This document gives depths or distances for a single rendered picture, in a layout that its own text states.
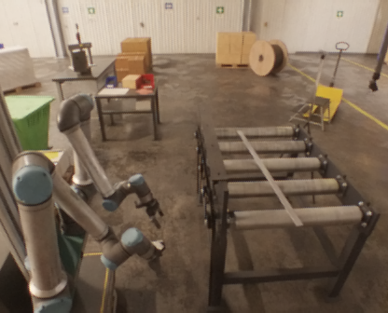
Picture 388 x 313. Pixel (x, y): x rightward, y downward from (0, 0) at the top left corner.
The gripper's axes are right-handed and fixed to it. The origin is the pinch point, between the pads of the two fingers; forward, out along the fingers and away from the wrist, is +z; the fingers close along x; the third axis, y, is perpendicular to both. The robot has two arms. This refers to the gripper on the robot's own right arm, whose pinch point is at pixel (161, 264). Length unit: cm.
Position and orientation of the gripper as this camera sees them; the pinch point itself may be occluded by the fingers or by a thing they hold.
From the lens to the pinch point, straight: 158.3
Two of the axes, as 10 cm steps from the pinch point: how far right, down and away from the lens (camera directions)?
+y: -8.9, 4.6, 0.1
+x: 2.9, 5.9, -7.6
